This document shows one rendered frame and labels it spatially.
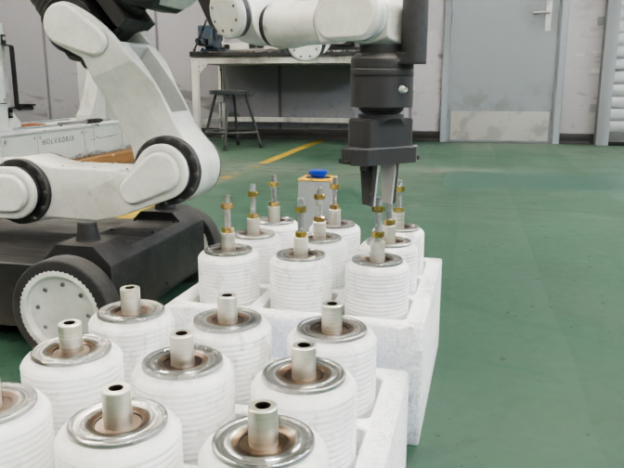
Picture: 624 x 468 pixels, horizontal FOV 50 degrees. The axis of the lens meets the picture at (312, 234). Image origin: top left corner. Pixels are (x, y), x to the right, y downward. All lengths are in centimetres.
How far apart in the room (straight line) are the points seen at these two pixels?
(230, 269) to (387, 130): 31
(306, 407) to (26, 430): 22
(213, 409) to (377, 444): 16
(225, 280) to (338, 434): 48
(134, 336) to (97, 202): 76
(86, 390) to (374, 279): 45
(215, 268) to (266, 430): 55
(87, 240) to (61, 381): 71
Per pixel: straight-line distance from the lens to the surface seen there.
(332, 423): 59
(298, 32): 104
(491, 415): 112
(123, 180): 141
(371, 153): 93
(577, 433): 111
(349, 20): 93
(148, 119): 141
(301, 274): 98
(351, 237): 121
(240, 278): 103
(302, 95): 626
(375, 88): 92
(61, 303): 132
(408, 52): 92
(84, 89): 474
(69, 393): 67
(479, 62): 608
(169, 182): 136
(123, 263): 134
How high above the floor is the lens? 51
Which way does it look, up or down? 13 degrees down
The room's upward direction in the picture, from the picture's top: straight up
